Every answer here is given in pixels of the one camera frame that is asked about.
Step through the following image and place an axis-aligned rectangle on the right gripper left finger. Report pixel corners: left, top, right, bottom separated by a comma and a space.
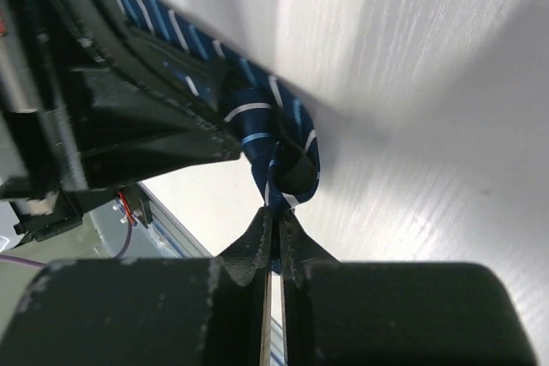
16, 208, 272, 365

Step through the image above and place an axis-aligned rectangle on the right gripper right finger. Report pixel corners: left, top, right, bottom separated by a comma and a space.
278, 213, 537, 365

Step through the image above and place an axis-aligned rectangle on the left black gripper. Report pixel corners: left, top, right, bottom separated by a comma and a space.
1, 0, 240, 243

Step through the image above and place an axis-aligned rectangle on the navy blue striped tie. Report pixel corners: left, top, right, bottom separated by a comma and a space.
96, 0, 323, 275

